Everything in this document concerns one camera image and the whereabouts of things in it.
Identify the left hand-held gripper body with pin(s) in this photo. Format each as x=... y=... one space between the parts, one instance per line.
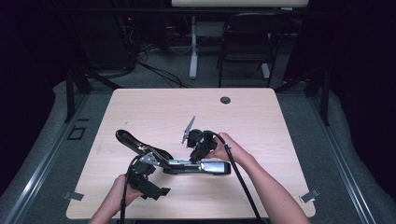
x=140 y=175

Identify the metal floor rail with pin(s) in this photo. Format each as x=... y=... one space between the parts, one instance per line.
x=40 y=168
x=342 y=168

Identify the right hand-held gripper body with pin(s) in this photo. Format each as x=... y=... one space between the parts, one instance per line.
x=202 y=140

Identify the black folding chair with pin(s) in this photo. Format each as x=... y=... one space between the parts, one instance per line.
x=249 y=40

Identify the person's left hand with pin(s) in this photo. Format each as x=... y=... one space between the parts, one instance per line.
x=120 y=191

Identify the black metal stand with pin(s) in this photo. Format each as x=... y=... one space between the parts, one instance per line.
x=70 y=93
x=325 y=99

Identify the grey tape strip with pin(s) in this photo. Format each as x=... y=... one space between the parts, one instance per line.
x=309 y=196
x=73 y=196

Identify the person's right hand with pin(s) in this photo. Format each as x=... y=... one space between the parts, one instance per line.
x=225 y=149

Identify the black equipment with red light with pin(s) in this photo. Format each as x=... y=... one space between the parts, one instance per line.
x=102 y=43

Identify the black floor outlet frame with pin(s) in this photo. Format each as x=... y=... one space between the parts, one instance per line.
x=76 y=133

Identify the white desk leg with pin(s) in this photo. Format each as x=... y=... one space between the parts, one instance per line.
x=193 y=49

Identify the round table grommet hole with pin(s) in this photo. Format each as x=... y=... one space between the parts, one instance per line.
x=225 y=100

